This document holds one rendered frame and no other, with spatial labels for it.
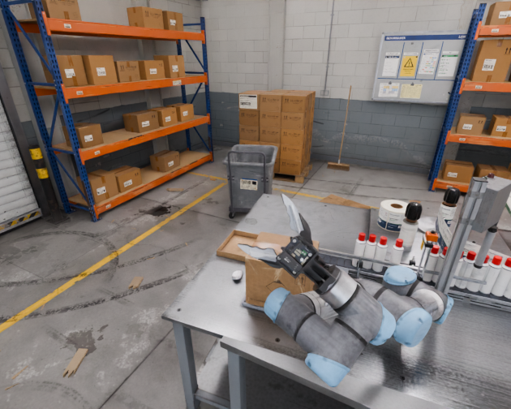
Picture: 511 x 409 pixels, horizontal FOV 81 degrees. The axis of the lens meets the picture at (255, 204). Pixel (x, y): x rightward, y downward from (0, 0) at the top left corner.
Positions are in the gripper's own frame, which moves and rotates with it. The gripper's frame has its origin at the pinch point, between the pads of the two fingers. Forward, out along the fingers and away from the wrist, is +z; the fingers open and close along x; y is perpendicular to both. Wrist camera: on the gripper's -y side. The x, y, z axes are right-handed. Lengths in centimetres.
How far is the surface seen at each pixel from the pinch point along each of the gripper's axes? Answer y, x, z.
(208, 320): -68, 59, -10
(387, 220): -141, -40, -57
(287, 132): -412, -87, 79
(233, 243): -125, 37, 9
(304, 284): -65, 15, -30
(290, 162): -432, -56, 46
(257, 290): -72, 34, -17
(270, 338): -63, 43, -35
